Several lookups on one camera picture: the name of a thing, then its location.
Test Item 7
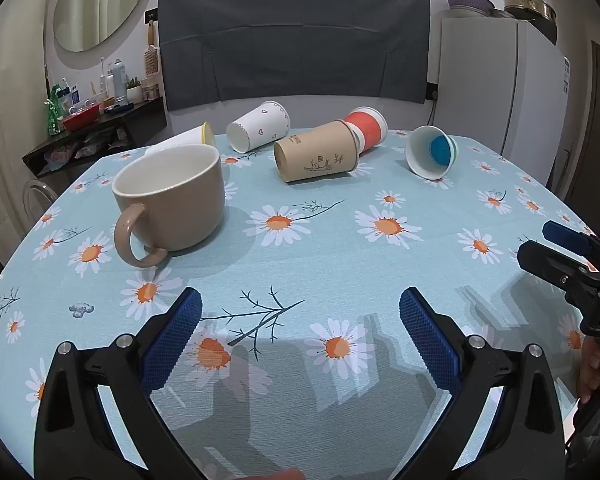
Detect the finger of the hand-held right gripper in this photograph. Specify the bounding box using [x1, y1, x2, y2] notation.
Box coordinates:
[516, 240, 588, 306]
[541, 220, 600, 272]

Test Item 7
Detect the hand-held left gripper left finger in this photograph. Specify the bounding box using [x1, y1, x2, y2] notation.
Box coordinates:
[34, 287, 203, 480]

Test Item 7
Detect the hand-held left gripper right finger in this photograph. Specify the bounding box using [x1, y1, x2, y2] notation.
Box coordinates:
[399, 286, 567, 480]

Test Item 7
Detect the white paper cup blue bottom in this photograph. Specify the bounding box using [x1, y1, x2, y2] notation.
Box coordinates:
[405, 125, 460, 181]

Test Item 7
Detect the white yellow-rimmed paper cup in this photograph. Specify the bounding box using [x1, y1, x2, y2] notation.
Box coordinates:
[145, 122, 217, 158]

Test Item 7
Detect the brown paper cup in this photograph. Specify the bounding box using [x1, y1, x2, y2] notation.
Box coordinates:
[273, 120, 360, 184]

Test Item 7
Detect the orange paper cup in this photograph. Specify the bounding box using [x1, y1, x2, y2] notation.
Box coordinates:
[343, 106, 388, 155]

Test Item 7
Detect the white heart-print paper cup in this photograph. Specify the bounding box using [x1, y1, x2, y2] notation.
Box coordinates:
[226, 101, 291, 154]

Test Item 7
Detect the person's right hand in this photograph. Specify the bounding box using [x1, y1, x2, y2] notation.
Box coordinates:
[576, 335, 600, 405]

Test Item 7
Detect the beige ceramic mug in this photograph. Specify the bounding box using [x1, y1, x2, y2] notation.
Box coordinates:
[111, 144, 227, 268]

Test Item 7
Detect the light blue daisy tablecloth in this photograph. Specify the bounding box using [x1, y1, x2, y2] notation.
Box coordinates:
[0, 132, 600, 480]

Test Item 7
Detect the white refrigerator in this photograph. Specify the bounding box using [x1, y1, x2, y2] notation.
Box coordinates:
[439, 16, 571, 186]

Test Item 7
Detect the clear plastic chair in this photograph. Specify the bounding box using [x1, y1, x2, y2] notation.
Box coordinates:
[22, 178, 61, 221]

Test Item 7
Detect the dark side shelf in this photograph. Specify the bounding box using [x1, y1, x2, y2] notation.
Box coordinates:
[22, 97, 168, 177]

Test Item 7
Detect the metal steamer pot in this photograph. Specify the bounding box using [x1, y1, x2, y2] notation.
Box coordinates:
[502, 0, 558, 45]

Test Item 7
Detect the purple plastic basket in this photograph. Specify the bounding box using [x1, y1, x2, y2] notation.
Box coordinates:
[444, 0, 495, 18]

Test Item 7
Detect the green plastic bottle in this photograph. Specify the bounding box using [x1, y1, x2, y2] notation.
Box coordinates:
[46, 85, 64, 136]

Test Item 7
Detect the wooden hairbrush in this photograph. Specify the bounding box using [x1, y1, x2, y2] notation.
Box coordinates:
[144, 20, 160, 77]

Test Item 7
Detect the grey cloth cover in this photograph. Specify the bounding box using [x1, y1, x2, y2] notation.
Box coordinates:
[157, 0, 431, 112]

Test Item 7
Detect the oval wall mirror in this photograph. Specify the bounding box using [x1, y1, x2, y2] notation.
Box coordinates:
[53, 0, 152, 53]

